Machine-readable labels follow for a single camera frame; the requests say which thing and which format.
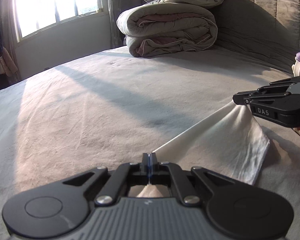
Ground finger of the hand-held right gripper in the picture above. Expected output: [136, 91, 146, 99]
[257, 79, 297, 93]
[233, 92, 292, 105]

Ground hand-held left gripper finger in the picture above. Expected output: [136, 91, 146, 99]
[62, 153, 149, 207]
[149, 153, 237, 206]

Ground white garment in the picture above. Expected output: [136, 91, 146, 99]
[129, 102, 270, 198]

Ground pink hanging clothes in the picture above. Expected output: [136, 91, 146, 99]
[0, 47, 18, 76]

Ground grey quilted headboard cover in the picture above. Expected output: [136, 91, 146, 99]
[215, 0, 300, 75]

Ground grey bed sheet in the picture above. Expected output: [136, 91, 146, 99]
[0, 45, 300, 240]

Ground folded grey pink duvet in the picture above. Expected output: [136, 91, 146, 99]
[117, 4, 218, 58]

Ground grey pillow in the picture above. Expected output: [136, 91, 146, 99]
[146, 0, 225, 7]

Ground grey patterned curtain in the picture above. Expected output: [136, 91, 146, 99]
[107, 0, 132, 49]

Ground pale curtain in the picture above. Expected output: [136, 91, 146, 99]
[0, 0, 23, 94]

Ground window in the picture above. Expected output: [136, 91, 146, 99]
[14, 0, 108, 40]

